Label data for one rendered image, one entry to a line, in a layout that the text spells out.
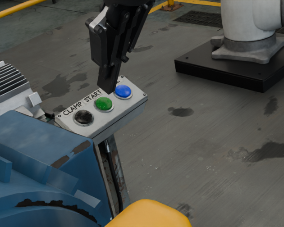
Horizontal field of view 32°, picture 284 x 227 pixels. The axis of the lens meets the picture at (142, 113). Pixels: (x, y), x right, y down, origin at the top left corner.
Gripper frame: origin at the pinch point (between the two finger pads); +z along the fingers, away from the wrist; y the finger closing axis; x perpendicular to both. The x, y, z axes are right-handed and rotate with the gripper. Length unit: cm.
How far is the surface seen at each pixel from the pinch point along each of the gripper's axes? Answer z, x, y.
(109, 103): 7.5, 0.8, -1.1
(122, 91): 7.5, 0.2, -5.1
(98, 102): 7.5, -0.6, 0.5
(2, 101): 18.8, -18.8, 7.0
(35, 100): 18.8, -15.1, 1.8
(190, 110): 39, 0, -41
